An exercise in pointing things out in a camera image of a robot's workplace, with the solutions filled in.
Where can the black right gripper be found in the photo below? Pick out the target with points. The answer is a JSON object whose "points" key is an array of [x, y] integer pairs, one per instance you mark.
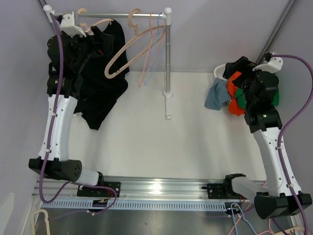
{"points": [[242, 65]]}

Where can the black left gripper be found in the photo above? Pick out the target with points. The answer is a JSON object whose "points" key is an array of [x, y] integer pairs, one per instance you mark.
{"points": [[103, 47]]}

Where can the green t shirt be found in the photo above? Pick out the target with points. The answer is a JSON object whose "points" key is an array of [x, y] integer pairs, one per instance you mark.
{"points": [[239, 96]]}

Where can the grey-blue t shirt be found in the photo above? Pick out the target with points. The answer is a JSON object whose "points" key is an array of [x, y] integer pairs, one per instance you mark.
{"points": [[218, 95]]}

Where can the orange t shirt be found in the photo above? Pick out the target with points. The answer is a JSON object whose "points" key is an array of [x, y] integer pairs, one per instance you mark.
{"points": [[233, 107]]}

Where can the black t shirt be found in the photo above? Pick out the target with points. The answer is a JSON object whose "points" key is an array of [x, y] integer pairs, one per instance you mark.
{"points": [[98, 93]]}

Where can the light blue wire hanger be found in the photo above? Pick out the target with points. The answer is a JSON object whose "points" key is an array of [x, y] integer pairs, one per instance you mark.
{"points": [[159, 46]]}

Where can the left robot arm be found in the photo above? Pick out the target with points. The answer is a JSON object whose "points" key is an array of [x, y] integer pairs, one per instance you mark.
{"points": [[68, 55]]}

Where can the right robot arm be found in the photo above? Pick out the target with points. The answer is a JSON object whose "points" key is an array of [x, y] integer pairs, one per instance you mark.
{"points": [[283, 195]]}

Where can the beige hanger bottom right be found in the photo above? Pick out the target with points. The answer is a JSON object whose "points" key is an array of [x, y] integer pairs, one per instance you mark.
{"points": [[294, 230]]}

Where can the white perforated plastic basket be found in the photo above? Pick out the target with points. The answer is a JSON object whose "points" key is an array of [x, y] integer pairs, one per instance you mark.
{"points": [[219, 71]]}

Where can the metal clothes rack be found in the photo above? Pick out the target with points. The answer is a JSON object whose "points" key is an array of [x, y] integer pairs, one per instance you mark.
{"points": [[135, 13]]}

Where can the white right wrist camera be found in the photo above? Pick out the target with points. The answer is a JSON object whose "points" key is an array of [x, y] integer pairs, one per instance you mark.
{"points": [[272, 63]]}

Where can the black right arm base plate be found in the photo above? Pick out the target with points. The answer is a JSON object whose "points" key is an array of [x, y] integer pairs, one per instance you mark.
{"points": [[220, 191]]}

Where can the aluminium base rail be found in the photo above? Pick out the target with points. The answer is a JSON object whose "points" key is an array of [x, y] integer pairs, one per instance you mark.
{"points": [[139, 188]]}

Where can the blue wire hanger on floor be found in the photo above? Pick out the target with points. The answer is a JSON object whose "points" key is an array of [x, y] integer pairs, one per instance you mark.
{"points": [[242, 217]]}

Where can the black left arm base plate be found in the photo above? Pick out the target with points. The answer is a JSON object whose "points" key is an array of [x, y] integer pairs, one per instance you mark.
{"points": [[100, 192]]}

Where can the white slotted cable duct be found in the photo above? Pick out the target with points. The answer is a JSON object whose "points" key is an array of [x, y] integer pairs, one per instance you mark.
{"points": [[137, 205]]}

